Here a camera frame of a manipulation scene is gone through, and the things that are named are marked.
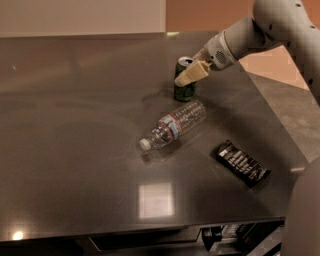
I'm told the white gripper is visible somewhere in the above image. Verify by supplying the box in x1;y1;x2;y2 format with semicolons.
174;31;237;87

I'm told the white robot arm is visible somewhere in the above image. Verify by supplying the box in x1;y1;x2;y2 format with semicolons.
175;0;320;256

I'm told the clear plastic water bottle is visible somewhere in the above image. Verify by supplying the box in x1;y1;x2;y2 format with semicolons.
139;100;206;151

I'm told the green soda can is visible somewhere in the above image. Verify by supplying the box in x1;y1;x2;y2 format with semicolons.
174;57;196;102

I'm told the black snack bar wrapper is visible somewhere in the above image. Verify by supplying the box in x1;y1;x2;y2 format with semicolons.
216;140;271;187

